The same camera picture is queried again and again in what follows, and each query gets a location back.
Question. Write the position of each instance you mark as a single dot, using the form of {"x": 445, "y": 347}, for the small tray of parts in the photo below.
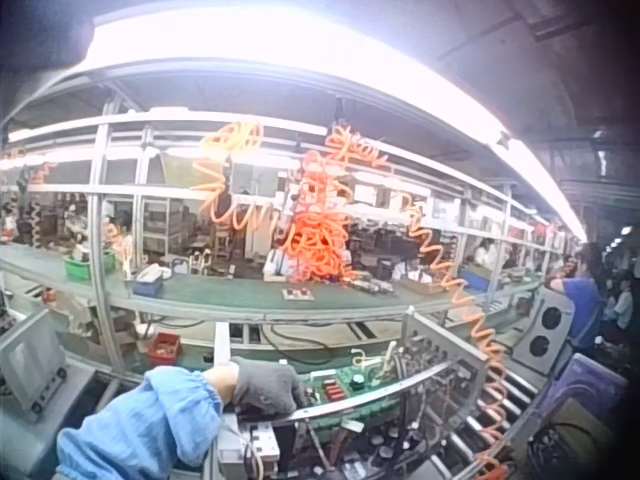
{"x": 298, "y": 294}

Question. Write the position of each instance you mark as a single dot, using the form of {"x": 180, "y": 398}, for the grey metal fixture block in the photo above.
{"x": 250, "y": 447}

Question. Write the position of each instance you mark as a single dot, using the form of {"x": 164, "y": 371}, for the aluminium workstation frame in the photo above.
{"x": 100, "y": 200}

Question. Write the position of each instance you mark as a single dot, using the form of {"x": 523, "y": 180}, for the overhead strip light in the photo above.
{"x": 310, "y": 45}

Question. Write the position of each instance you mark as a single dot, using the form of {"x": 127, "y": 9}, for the green plastic bin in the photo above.
{"x": 82, "y": 267}

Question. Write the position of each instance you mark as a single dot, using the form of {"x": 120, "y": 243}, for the blue bin with white part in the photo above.
{"x": 147, "y": 285}

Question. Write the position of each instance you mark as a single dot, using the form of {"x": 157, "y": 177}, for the blue plastic bin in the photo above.
{"x": 476, "y": 280}

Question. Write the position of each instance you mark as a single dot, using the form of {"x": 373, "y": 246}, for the flat cardboard box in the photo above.
{"x": 422, "y": 286}

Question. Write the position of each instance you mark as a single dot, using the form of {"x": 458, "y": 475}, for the person's left fingers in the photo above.
{"x": 292, "y": 395}

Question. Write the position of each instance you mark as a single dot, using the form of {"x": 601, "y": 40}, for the green conveyor belt line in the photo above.
{"x": 225, "y": 295}

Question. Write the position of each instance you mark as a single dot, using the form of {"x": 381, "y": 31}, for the purple plastic crate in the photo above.
{"x": 585, "y": 385}

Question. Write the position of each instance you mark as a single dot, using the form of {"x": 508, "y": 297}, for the person's left hand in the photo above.
{"x": 262, "y": 387}

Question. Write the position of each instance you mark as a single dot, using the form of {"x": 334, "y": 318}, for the grey panel with two fans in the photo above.
{"x": 545, "y": 330}

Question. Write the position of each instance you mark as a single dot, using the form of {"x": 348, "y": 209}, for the red plastic bin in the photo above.
{"x": 164, "y": 347}

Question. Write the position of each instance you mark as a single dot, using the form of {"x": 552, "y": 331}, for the grey instrument box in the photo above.
{"x": 30, "y": 360}

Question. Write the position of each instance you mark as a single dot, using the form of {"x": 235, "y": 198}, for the open metal equipment chassis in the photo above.
{"x": 440, "y": 360}

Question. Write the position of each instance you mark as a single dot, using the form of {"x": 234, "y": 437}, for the metal roller conveyor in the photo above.
{"x": 500, "y": 405}

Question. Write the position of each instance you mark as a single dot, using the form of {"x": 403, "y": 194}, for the green circuit board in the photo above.
{"x": 345, "y": 387}

